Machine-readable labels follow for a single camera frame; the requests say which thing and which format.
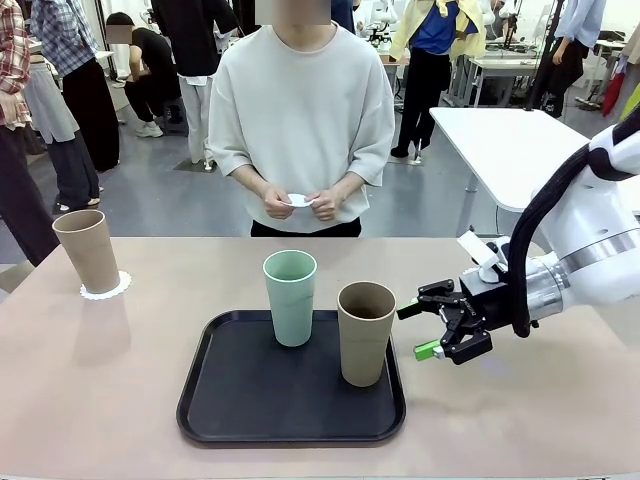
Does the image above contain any person in blue plaid shirt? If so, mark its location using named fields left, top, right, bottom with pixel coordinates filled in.
left=29, top=0, right=121, bottom=174

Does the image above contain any person in light blue shirt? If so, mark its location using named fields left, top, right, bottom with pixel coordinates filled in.
left=529, top=0, right=609, bottom=120

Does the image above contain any person's right hand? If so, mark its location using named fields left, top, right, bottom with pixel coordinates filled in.
left=261, top=185, right=297, bottom=220

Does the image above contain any dark floor mat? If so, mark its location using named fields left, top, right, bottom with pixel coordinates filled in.
left=173, top=158, right=221, bottom=174

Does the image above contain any brown plastic cup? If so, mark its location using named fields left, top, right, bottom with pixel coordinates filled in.
left=337, top=282, right=399, bottom=388
left=51, top=209, right=122, bottom=295

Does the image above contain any person in black, white sneakers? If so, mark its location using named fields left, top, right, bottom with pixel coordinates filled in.
left=104, top=12, right=184, bottom=140

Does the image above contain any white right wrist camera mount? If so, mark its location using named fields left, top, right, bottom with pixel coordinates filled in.
left=457, top=231, right=512, bottom=285

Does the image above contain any black right arm cable sleeve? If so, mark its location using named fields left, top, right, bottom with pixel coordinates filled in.
left=509, top=142, right=601, bottom=339

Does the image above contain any person in red plaid shirt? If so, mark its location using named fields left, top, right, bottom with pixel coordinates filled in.
left=0, top=0, right=61, bottom=269

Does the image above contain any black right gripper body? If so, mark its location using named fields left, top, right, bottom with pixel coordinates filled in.
left=439, top=277, right=516, bottom=334

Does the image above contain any person in yellow jacket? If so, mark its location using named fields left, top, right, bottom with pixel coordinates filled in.
left=388, top=0, right=487, bottom=164

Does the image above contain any person in grey skirt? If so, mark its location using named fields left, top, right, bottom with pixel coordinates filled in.
left=22, top=49, right=104, bottom=211

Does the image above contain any person's right forearm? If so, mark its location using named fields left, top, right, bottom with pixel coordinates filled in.
left=233, top=167, right=275, bottom=199

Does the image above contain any black stand pole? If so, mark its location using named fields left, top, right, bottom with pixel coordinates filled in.
left=522, top=0, right=569, bottom=112

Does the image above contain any person in black jacket, white trousers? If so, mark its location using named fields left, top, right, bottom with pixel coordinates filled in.
left=149, top=0, right=241, bottom=172

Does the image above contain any person in beige sweater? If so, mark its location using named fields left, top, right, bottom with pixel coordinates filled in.
left=206, top=0, right=396, bottom=239

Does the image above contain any grey background workbench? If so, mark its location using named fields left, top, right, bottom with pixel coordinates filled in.
left=449, top=42, right=546, bottom=109

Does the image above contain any black plastic tray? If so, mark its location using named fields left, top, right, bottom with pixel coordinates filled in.
left=175, top=309, right=407, bottom=449

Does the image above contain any person's left hand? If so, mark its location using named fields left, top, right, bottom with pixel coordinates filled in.
left=307, top=187, right=347, bottom=222

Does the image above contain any white rectangular table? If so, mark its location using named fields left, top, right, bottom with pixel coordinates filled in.
left=428, top=106, right=640, bottom=216

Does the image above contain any person's left forearm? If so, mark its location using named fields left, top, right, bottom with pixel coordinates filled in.
left=327, top=172, right=365, bottom=201

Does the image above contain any mint green plastic cup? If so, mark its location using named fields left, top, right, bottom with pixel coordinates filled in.
left=262, top=249, right=319, bottom=348

